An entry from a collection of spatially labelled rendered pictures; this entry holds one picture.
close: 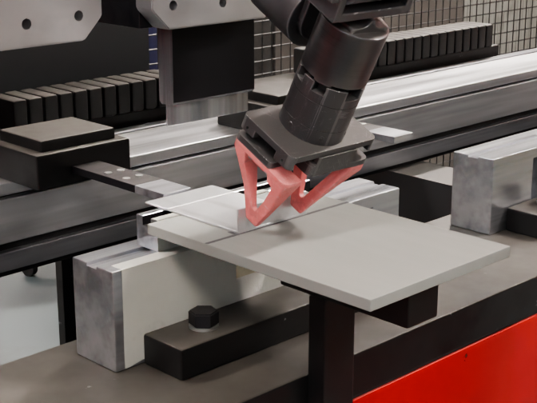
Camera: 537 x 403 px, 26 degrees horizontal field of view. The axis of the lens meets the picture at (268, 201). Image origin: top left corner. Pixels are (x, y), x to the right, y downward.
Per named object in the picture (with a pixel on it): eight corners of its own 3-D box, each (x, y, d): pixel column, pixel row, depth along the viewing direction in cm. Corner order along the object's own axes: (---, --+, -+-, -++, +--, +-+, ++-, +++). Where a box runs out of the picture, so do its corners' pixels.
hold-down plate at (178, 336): (181, 382, 101) (181, 350, 101) (143, 364, 105) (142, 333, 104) (401, 296, 122) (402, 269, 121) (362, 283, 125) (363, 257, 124)
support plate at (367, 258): (370, 313, 86) (370, 300, 86) (147, 234, 104) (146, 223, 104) (510, 257, 98) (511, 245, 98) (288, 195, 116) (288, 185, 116)
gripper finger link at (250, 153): (208, 202, 101) (240, 116, 96) (268, 187, 106) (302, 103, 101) (256, 253, 98) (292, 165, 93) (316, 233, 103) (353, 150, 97)
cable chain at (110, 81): (15, 134, 138) (13, 101, 137) (-12, 126, 142) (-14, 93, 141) (244, 92, 163) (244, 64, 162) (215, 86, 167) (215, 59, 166)
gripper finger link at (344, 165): (232, 196, 103) (264, 111, 98) (289, 181, 108) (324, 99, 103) (280, 245, 100) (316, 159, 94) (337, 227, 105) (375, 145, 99)
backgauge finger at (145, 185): (129, 223, 109) (127, 171, 108) (-18, 172, 127) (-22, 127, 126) (223, 198, 117) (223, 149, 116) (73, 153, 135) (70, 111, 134)
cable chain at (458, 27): (320, 78, 173) (321, 51, 172) (292, 73, 178) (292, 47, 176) (492, 46, 203) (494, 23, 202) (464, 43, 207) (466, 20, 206)
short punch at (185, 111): (174, 128, 105) (171, 22, 102) (160, 125, 106) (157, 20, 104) (254, 112, 112) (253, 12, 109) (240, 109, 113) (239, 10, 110)
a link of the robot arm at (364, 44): (355, 30, 87) (407, 26, 91) (303, -18, 91) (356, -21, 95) (324, 105, 91) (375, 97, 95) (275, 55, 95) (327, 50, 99)
